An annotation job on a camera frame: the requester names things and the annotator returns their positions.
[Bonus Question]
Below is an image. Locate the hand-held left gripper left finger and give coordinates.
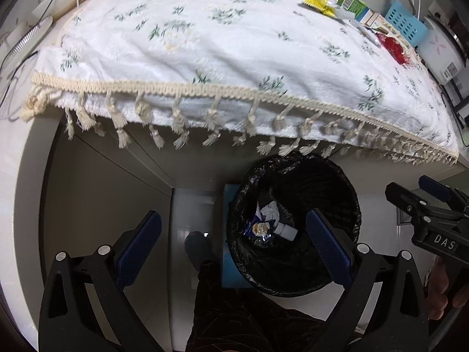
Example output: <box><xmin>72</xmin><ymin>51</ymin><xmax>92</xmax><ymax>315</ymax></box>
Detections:
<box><xmin>38</xmin><ymin>211</ymin><xmax>162</xmax><ymax>352</ymax></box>

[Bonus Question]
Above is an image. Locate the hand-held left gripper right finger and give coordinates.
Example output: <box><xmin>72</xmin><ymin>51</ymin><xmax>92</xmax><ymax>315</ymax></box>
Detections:
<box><xmin>307</xmin><ymin>208</ymin><xmax>429</xmax><ymax>352</ymax></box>

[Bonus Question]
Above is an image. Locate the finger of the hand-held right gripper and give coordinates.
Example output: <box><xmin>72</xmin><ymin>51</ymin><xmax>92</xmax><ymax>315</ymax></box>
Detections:
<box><xmin>419</xmin><ymin>175</ymin><xmax>469</xmax><ymax>212</ymax></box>
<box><xmin>385</xmin><ymin>182</ymin><xmax>452</xmax><ymax>225</ymax></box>

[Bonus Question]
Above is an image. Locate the bin with black bag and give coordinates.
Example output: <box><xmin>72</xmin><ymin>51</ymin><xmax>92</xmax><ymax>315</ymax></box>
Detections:
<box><xmin>225</xmin><ymin>152</ymin><xmax>361</xmax><ymax>297</ymax></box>

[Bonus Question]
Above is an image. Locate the white tissue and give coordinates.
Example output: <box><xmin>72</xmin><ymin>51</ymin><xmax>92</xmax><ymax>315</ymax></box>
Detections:
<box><xmin>255</xmin><ymin>201</ymin><xmax>282</xmax><ymax>224</ymax></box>

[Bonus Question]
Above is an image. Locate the blue snack packet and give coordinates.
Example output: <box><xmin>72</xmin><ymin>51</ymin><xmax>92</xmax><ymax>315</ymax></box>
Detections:
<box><xmin>240</xmin><ymin>218</ymin><xmax>279</xmax><ymax>244</ymax></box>

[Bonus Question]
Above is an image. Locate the red wrapper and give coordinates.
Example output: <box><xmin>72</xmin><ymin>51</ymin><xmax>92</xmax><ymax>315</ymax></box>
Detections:
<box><xmin>379</xmin><ymin>33</ymin><xmax>415</xmax><ymax>65</ymax></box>

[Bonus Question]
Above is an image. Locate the yellow snack wrapper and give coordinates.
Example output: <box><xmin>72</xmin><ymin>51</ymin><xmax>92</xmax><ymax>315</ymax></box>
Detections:
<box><xmin>302</xmin><ymin>0</ymin><xmax>338</xmax><ymax>17</ymax></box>

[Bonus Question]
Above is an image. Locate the person's right hand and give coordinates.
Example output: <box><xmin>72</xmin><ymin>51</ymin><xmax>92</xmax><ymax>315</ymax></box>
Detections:
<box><xmin>426</xmin><ymin>256</ymin><xmax>454</xmax><ymax>320</ymax></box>

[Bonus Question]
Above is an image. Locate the grey kitchen cabinet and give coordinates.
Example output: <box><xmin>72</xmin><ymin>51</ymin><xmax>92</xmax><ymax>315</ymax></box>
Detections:
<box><xmin>15</xmin><ymin>115</ymin><xmax>230</xmax><ymax>352</ymax></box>

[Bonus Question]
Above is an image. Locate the person's dark shoe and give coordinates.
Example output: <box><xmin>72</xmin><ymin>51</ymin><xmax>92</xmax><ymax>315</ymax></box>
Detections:
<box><xmin>184</xmin><ymin>231</ymin><xmax>217</xmax><ymax>273</ymax></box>

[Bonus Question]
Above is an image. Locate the light blue box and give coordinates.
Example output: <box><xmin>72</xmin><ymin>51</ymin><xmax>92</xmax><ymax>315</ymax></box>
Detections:
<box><xmin>222</xmin><ymin>183</ymin><xmax>254</xmax><ymax>289</ymax></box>

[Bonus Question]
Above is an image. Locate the person's dark trouser leg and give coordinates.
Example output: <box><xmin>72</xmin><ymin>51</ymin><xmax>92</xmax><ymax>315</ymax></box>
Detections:
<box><xmin>185</xmin><ymin>260</ymin><xmax>354</xmax><ymax>352</ymax></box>

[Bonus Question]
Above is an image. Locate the white floral rice cooker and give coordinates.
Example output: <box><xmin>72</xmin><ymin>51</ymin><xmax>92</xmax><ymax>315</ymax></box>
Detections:
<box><xmin>418</xmin><ymin>15</ymin><xmax>469</xmax><ymax>87</ymax></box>

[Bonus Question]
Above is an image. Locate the blue plastic utensil holder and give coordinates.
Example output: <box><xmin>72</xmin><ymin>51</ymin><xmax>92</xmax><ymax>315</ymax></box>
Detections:
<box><xmin>385</xmin><ymin>0</ymin><xmax>429</xmax><ymax>48</ymax></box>

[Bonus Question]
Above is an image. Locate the green and white carton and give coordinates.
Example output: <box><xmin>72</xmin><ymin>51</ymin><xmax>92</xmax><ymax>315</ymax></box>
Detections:
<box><xmin>337</xmin><ymin>0</ymin><xmax>392</xmax><ymax>31</ymax></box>

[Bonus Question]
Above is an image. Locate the white floral tablecloth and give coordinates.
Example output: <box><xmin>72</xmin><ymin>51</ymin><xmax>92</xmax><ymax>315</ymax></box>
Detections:
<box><xmin>20</xmin><ymin>0</ymin><xmax>460</xmax><ymax>165</ymax></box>

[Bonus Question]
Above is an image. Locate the black power cable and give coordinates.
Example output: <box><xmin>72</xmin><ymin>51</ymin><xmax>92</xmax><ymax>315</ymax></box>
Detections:
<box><xmin>439</xmin><ymin>87</ymin><xmax>469</xmax><ymax>144</ymax></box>

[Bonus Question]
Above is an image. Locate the thin black cable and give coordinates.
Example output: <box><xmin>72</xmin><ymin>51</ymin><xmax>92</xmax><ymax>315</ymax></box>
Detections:
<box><xmin>0</xmin><ymin>49</ymin><xmax>40</xmax><ymax>119</ymax></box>

